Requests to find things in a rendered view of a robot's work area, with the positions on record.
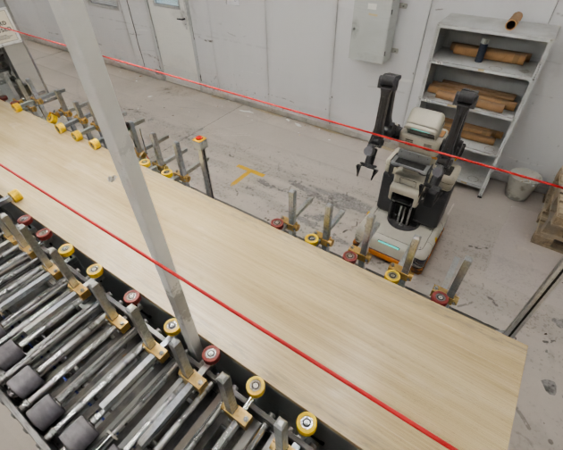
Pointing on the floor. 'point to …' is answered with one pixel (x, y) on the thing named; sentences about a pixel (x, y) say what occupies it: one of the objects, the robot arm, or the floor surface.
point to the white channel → (122, 152)
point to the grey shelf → (474, 29)
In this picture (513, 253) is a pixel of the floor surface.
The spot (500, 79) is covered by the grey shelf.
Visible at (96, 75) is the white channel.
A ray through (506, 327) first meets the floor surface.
